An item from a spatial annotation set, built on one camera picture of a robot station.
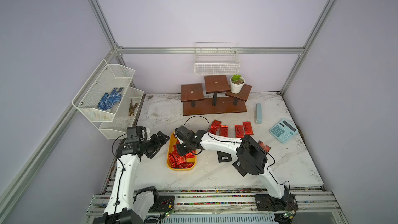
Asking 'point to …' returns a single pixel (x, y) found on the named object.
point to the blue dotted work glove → (107, 101)
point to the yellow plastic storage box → (171, 143)
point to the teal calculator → (284, 130)
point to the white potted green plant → (237, 82)
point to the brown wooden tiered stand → (215, 98)
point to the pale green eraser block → (258, 113)
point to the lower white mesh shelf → (124, 116)
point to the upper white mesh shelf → (99, 98)
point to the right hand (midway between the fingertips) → (180, 152)
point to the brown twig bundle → (131, 108)
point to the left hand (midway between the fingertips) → (164, 144)
